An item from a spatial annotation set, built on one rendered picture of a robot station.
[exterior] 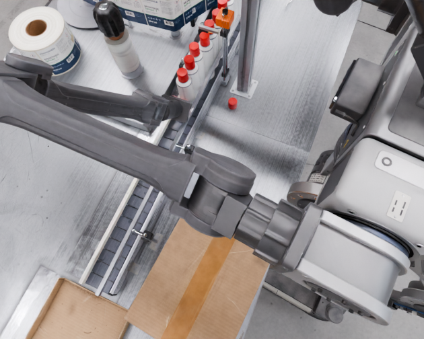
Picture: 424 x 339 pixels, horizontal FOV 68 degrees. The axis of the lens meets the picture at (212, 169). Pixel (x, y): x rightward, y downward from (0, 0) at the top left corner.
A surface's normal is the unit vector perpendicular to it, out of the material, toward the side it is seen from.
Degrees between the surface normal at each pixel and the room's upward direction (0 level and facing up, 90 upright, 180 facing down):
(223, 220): 32
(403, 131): 0
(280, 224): 0
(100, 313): 0
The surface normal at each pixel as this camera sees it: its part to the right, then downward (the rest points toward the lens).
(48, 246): -0.04, -0.34
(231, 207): -0.30, 0.15
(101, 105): 0.80, 0.47
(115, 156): -0.08, 0.26
